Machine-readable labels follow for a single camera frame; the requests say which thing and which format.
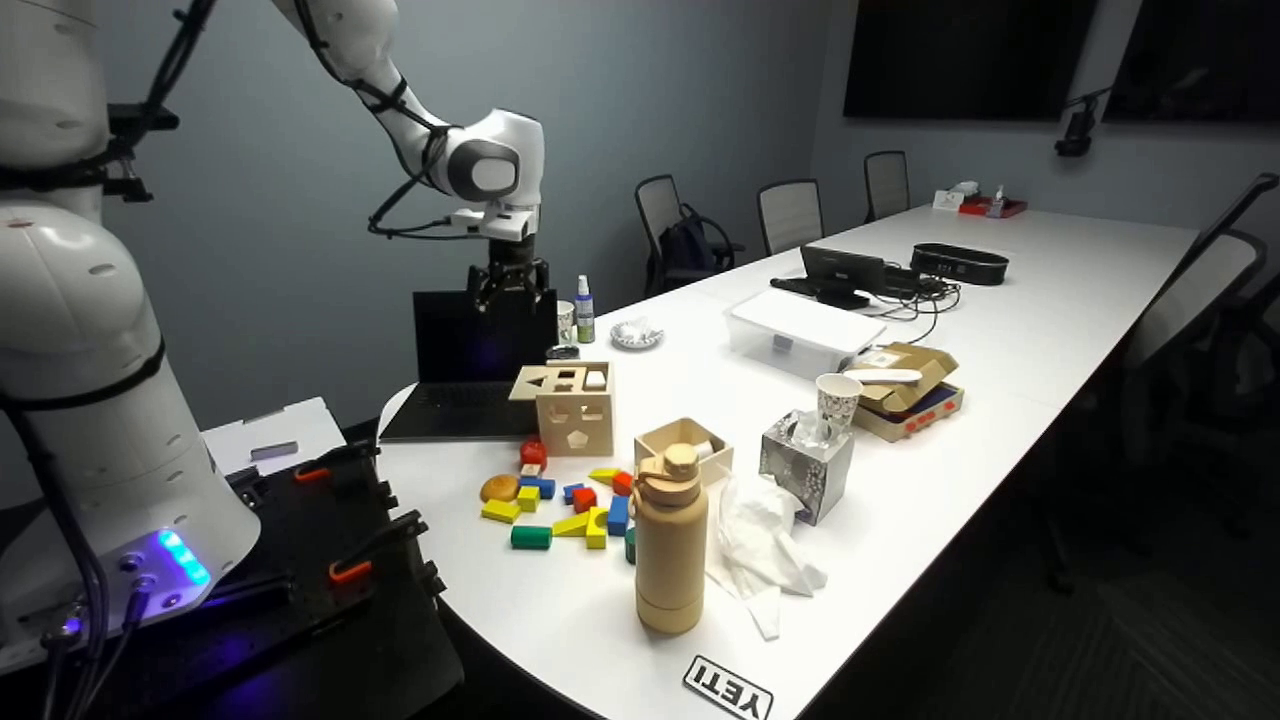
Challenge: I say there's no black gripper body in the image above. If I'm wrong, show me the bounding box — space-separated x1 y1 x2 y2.
470 242 545 297

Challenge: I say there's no wooden shape sorter cube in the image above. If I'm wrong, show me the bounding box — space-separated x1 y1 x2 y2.
514 359 613 458

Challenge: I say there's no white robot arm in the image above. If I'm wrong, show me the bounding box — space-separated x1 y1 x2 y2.
0 0 548 674

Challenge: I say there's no black open laptop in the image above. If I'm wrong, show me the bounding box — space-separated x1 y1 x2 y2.
386 291 556 445

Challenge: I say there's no small spray bottle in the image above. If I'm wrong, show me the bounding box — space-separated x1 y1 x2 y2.
571 272 598 344

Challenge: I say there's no red ball block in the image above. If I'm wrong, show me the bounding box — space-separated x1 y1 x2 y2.
521 440 548 467

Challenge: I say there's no blue block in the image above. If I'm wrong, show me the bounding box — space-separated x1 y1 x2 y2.
521 478 556 502

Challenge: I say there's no orange half-round block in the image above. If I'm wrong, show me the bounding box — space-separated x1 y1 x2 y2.
480 478 521 502

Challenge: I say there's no small wooden tray box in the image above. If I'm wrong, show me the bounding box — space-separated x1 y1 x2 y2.
633 417 734 485

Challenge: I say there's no yellow rectangular block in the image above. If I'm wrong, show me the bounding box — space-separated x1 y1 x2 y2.
480 502 525 521

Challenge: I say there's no white clipboard sheet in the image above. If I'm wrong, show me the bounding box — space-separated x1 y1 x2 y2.
201 397 346 478

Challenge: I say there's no green rectangular block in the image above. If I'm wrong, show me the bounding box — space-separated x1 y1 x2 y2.
509 525 554 552

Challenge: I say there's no tan water bottle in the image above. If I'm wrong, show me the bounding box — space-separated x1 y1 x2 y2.
633 445 709 638

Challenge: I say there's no grey office chair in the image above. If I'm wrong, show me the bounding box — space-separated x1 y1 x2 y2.
866 149 911 220
756 181 823 254

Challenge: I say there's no patterned paper cup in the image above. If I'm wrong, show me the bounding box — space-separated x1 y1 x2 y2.
817 374 866 436

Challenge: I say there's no silver patterned tissue box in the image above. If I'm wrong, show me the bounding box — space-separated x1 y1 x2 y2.
762 414 854 525

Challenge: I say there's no crumpled clear plastic bag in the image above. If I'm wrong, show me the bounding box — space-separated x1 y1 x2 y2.
709 482 827 642

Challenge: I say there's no open cardboard box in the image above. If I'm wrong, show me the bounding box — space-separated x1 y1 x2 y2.
848 344 965 445

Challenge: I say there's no black oval case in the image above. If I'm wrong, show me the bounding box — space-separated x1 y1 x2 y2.
911 246 1008 284

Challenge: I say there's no red item on table end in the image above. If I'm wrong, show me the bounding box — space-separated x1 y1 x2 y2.
962 187 1029 220

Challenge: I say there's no orange handled clamp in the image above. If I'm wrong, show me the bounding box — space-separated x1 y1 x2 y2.
323 511 424 591

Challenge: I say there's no wall mounted television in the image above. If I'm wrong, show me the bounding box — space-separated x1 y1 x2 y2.
843 0 1096 120

